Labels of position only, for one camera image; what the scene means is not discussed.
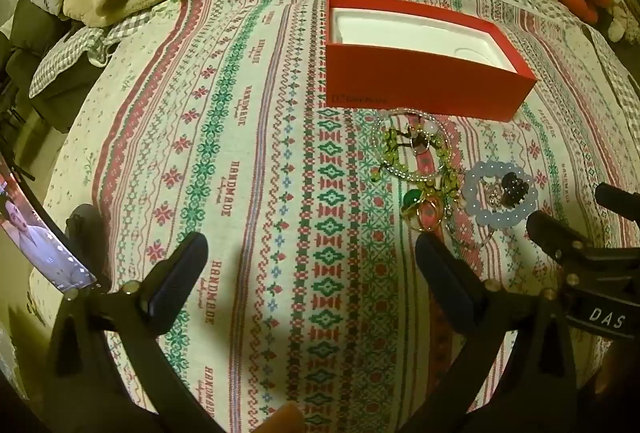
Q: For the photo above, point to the gold earring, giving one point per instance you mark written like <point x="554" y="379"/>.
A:
<point x="492" y="196"/>

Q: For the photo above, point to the dark clothing pile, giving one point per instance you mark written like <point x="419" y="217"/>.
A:
<point x="35" y="53"/>

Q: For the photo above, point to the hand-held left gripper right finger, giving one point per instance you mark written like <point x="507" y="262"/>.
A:
<point x="445" y="275"/>

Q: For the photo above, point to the patterned knit-print blanket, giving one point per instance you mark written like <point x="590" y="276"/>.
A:
<point x="280" y="213"/>

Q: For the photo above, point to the rhinestone bangle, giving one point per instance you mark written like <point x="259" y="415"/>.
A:
<point x="373" y="140"/>

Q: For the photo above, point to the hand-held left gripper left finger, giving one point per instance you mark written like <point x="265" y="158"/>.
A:
<point x="172" y="285"/>

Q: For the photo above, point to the red cardboard box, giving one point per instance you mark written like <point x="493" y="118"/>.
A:
<point x="425" y="73"/>

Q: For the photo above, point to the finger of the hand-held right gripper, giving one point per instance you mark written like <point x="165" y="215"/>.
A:
<point x="617" y="198"/>
<point x="555" y="235"/>

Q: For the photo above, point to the person's left hand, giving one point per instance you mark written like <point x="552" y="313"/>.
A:
<point x="282" y="420"/>

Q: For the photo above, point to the dark bead cluster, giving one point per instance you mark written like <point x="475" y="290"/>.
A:
<point x="515" y="188"/>

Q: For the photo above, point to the phone with lit screen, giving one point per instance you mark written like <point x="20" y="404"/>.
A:
<point x="40" y="243"/>

